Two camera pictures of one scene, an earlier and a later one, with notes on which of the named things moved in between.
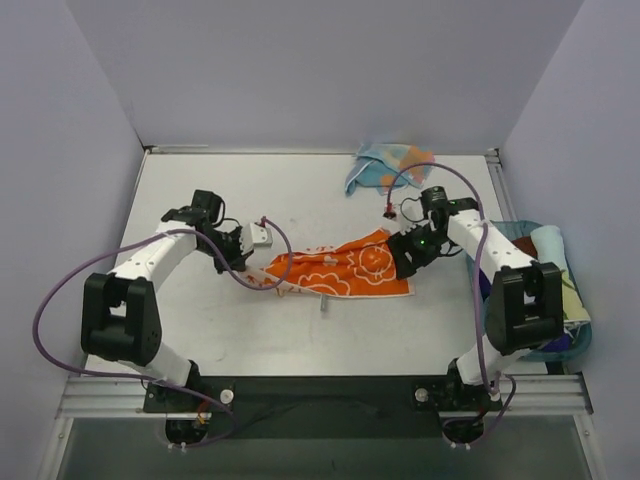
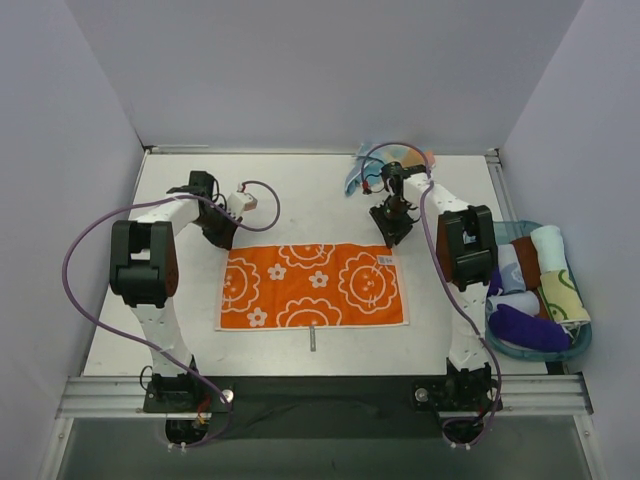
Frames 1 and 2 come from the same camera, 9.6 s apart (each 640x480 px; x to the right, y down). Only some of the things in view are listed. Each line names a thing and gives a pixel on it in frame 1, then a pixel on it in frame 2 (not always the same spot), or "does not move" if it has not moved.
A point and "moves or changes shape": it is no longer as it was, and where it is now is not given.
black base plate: [326, 407] does not move
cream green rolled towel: [573, 308] does not move
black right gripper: [404, 253] -> [392, 223]
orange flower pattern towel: [362, 268] moves or changes shape
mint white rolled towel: [550, 247] does not move
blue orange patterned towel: [389, 168] does not move
